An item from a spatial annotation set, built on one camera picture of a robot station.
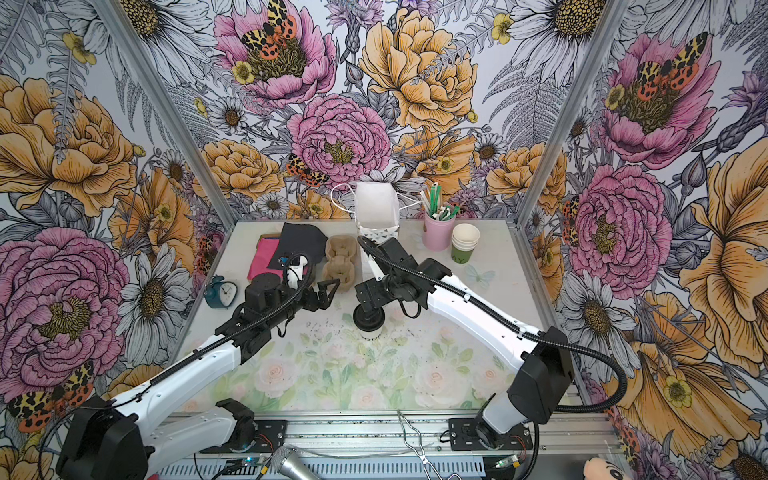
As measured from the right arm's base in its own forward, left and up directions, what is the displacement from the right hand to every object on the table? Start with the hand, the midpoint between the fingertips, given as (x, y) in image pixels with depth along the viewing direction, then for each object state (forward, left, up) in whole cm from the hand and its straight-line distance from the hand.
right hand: (377, 298), depth 77 cm
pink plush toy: (-35, -48, -12) cm, 61 cm away
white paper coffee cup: (-3, +2, -14) cm, 15 cm away
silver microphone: (-33, +19, -16) cm, 41 cm away
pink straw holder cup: (+32, -20, -11) cm, 39 cm away
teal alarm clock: (+11, +49, -12) cm, 52 cm away
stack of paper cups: (+25, -28, -7) cm, 38 cm away
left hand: (+5, +14, -1) cm, 14 cm away
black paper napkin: (+36, +30, -15) cm, 49 cm away
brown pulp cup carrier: (+28, +14, -15) cm, 35 cm away
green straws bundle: (+39, -19, -3) cm, 43 cm away
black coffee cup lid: (-2, +3, -8) cm, 9 cm away
